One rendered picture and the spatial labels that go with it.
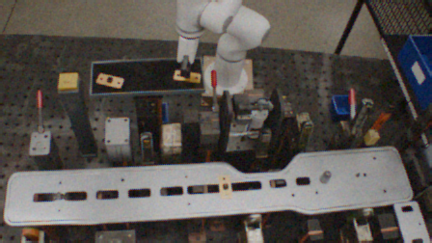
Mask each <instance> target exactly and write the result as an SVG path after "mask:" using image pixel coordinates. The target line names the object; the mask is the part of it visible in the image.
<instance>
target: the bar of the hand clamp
mask: <svg viewBox="0 0 432 243"><path fill-rule="evenodd" d="M372 105H373V103H372V100H371V99H366V98H362V100H361V102H360V105H359V106H358V109H357V111H356V114H355V116H354V119H353V120H352V122H351V124H350V125H349V131H350V135H349V138H350V136H351V135H352V132H353V131H354V128H355V127H356V134H354V136H355V138H357V137H358V134H359V132H360V131H361V129H362V127H363V124H364V123H365V120H366V117H367V116H370V115H372V114H373V113H374V110H373V109H372V108H371V107H372Z"/></svg>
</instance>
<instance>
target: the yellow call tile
mask: <svg viewBox="0 0 432 243"><path fill-rule="evenodd" d="M77 80H78V74H77V73H61V74H60V80H59V86H58V89H59V90H76V89H77Z"/></svg>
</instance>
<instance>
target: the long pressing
mask: <svg viewBox="0 0 432 243"><path fill-rule="evenodd" d="M373 157H375V160H374V159H373ZM325 171H330V172H331V173H332V177H331V179H329V182H327V183H324V182H321V180H320V179H319V178H320V176H321V175H322V173H323V172H325ZM358 173H360V175H359V176H356V175H357V174H358ZM364 174H366V175H364ZM185 176H187V177H185ZM218 176H229V178H230V183H236V182H246V181H260V184H261V189H258V190H243V191H231V192H232V195H233V198H232V199H228V200H222V199H221V195H220V192H219V193H204V194H195V195H190V194H188V193H187V187H189V186H196V185H216V184H217V185H219V179H218ZM297 177H308V178H309V179H310V185H300V186H299V185H297V183H296V180H295V179H296V178H297ZM122 179H123V181H122ZM277 179H284V180H285V181H286V186H285V187H282V188H272V187H271V186H270V183H269V181H270V180H277ZM60 182H62V183H61V184H60ZM166 187H182V188H183V195H175V196H166V197H162V196H161V188H166ZM146 188H149V190H150V197H146V198H129V197H128V191H129V189H135V190H137V189H146ZM107 190H116V191H119V197H118V198H117V199H110V200H104V199H101V200H99V199H97V198H96V192H97V191H107ZM57 191H58V192H61V194H63V195H64V198H63V199H61V200H55V201H54V202H34V196H35V194H43V193H56V192H57ZM316 191H317V192H318V194H316ZM384 191H387V193H385V192H384ZM70 192H87V199H85V200H83V201H66V200H65V193H70ZM292 194H293V195H294V196H291V195H292ZM412 198H413V191H412V187H411V184H410V182H409V178H408V176H407V175H406V171H405V168H404V166H403V163H402V160H401V157H400V154H399V153H398V151H397V149H396V148H395V147H381V148H351V149H341V150H329V151H319V152H307V153H299V154H295V156H294V157H293V158H292V159H291V160H290V162H289V163H288V164H287V166H286V167H285V168H284V169H283V170H281V171H278V172H270V173H248V174H247V173H246V174H243V173H241V172H240V171H237V169H235V168H234V167H233V166H232V165H230V164H229V163H227V162H204V163H193V164H171V165H159V166H137V167H115V168H104V169H101V168H94V169H83V170H81V169H73V170H53V171H33V172H17V173H14V174H12V175H11V176H10V179H9V180H8V184H7V192H6V199H5V207H4V215H3V217H4V221H5V223H6V224H7V225H8V226H10V227H12V228H26V227H48V226H50V227H56V226H70V225H72V226H79V225H94V224H96V225H102V224H118V223H125V224H127V223H135V222H137V223H143V222H151V221H152V222H160V221H169V220H174V221H176V220H185V219H202V218H210V217H228V216H236V215H245V214H254V213H267V212H280V211H294V212H297V213H298V212H299V213H302V214H306V215H310V216H311V215H320V214H328V213H336V212H343V211H351V210H359V209H363V208H373V207H381V206H389V205H394V204H395V203H405V202H409V201H411V200H412ZM188 203H190V205H188ZM59 209H60V211H58V210H59Z"/></svg>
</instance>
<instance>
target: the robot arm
mask: <svg viewBox="0 0 432 243"><path fill-rule="evenodd" d="M242 1H243V0H219V1H217V2H216V1H213V0H176V30H177V32H178V34H179V41H178V49H177V62H178V63H181V67H180V74H179V76H180V77H183V78H190V77H191V69H190V66H191V65H192V63H193V62H194V59H195V55H196V51H197V48H198V44H199V38H200V37H201V36H202V34H203V33H204V30H205V29H207V30H209V31H210V32H214V33H216V34H221V33H222V32H226V33H225V34H224V35H222V37H220V38H219V42H218V46H217V50H216V59H215V62H213V63H212V64H211V65H209V66H208V67H207V69H206V71H205V73H204V82H205V83H206V86H207V87H208V88H209V89H210V90H211V91H213V87H211V75H210V71H212V70H216V74H217V87H216V94H217V95H223V91H226V90H229V93H230V95H233V94H240V93H241V92H243V90H244V88H245V87H246V86H247V73H246V71H245V70H244V69H243V64H244V61H245V58H246V53H247V51H248V50H249V49H252V48H255V47H257V46H260V45H261V44H262V43H263V42H264V41H265V40H266V39H267V38H268V36H269V33H270V24H269V22H268V21H267V19H266V18H264V16H262V15H261V14H259V13H256V12H255V11H252V10H250V8H247V7H245V6H242V5H241V3H242ZM188 59H189V61H188ZM187 64H189V67H187Z"/></svg>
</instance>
